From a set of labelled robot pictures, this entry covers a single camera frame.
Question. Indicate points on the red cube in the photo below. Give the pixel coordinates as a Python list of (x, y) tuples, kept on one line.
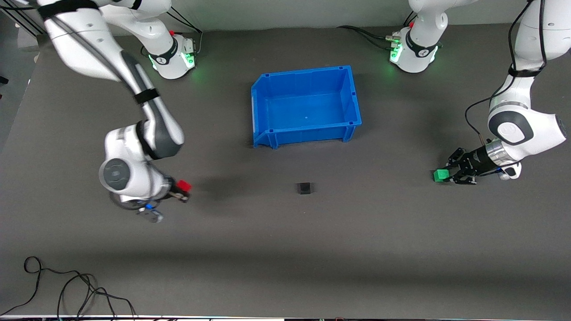
[(184, 185)]

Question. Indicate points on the blue plastic storage bin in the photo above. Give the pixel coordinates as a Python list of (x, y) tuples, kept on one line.
[(308, 134)]

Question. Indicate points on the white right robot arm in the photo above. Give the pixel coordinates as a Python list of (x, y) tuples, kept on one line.
[(84, 44)]

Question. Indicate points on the green cube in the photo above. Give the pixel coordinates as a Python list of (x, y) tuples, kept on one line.
[(440, 175)]

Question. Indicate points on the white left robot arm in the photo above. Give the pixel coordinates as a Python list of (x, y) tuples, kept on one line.
[(544, 133)]

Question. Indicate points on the black cube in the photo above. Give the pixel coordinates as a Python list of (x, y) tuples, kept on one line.
[(304, 188)]

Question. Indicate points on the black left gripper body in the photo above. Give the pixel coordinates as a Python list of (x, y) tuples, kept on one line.
[(474, 162)]

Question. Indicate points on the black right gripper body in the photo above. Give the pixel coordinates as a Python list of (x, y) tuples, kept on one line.
[(173, 191)]

